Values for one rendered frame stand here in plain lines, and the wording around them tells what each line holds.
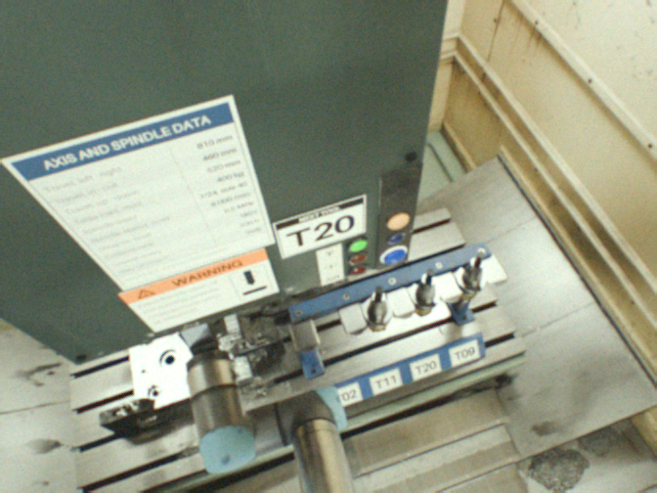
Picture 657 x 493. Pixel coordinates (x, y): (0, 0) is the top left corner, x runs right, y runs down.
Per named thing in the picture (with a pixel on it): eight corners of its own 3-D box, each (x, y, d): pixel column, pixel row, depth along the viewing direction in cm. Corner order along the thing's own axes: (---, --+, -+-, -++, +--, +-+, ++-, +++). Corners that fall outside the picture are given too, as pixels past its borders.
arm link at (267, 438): (289, 452, 86) (281, 443, 77) (226, 472, 85) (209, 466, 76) (279, 408, 90) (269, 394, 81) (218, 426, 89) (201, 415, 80)
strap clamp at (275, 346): (286, 352, 136) (279, 333, 123) (240, 369, 135) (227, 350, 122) (283, 341, 138) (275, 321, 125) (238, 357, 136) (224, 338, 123)
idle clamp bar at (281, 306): (351, 291, 144) (350, 281, 139) (267, 326, 140) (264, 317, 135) (343, 277, 147) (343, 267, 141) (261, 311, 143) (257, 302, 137)
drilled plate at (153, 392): (255, 380, 129) (251, 375, 124) (145, 419, 125) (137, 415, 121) (235, 304, 140) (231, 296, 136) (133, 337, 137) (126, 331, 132)
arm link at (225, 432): (213, 478, 75) (197, 473, 67) (198, 408, 80) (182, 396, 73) (263, 460, 76) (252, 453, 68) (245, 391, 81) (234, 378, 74)
